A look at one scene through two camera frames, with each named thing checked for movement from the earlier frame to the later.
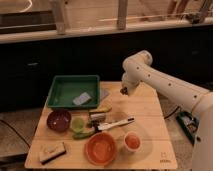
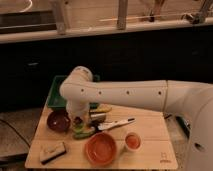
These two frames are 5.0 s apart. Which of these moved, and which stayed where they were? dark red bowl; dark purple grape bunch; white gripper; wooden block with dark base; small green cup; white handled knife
Moved: white gripper; dark purple grape bunch
Stayed: dark red bowl; wooden block with dark base; small green cup; white handled knife
